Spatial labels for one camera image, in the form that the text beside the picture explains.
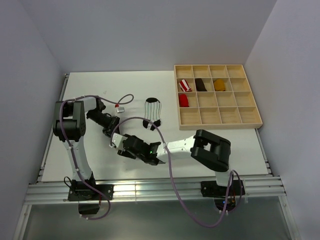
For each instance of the dark brown rolled sock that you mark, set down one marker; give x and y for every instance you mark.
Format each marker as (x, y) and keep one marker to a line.
(200, 86)

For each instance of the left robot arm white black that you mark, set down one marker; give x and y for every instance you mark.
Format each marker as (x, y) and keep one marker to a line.
(69, 125)

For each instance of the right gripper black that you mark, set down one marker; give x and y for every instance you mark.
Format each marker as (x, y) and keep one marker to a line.
(126, 153)

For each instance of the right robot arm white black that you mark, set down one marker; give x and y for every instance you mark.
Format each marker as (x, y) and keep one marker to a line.
(210, 150)

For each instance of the red white striped rolled sock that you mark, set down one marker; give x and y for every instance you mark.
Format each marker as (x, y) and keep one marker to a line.
(184, 86)

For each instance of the mustard yellow rolled sock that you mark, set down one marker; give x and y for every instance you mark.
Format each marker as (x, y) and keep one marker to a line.
(219, 85)

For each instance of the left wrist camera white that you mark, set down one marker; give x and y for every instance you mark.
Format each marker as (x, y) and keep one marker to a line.
(119, 109)

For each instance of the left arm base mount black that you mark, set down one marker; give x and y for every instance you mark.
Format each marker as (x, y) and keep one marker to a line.
(89, 201)

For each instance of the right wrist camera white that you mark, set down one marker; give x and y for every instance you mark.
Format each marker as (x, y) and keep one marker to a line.
(117, 141)

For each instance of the white black striped sock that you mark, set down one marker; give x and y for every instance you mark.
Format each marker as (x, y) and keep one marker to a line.
(152, 113)

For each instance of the aluminium rail frame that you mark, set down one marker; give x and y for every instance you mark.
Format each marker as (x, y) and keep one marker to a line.
(148, 209)

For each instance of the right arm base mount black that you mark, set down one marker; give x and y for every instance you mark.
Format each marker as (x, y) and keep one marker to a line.
(210, 189)

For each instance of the wooden compartment tray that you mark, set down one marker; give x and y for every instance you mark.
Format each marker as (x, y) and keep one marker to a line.
(234, 108)

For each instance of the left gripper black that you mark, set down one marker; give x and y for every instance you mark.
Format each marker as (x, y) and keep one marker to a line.
(109, 130)

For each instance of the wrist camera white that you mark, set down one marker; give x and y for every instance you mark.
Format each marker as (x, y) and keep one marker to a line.
(119, 109)
(117, 141)

